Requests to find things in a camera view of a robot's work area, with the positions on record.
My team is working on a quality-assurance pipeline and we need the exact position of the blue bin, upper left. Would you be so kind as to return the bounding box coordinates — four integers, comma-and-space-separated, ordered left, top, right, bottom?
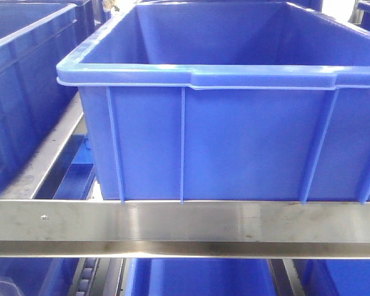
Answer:
0, 1, 95, 193

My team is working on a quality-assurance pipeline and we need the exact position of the large blue bin, upper shelf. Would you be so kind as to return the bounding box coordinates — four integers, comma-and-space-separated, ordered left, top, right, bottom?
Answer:
57, 1, 370, 203

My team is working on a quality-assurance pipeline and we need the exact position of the steel side rail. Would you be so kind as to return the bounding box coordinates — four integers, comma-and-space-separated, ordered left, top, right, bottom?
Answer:
0, 94, 86, 199

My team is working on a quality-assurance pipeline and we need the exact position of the blue bin, lower middle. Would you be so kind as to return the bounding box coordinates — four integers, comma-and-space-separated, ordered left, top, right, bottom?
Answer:
125, 258, 276, 295

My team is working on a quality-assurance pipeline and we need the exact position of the blue bin, lower left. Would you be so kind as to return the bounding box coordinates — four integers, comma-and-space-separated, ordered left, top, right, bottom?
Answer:
0, 258, 79, 295

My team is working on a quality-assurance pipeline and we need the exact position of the blue bin, lower right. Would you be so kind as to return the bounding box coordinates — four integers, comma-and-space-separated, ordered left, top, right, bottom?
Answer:
294, 259, 370, 295

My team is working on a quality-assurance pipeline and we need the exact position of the white roller track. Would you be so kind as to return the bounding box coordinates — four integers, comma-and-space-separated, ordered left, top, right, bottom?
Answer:
75, 258, 100, 296

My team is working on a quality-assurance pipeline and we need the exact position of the upper steel shelf rail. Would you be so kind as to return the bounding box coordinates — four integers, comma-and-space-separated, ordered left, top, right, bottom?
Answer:
0, 200, 370, 259

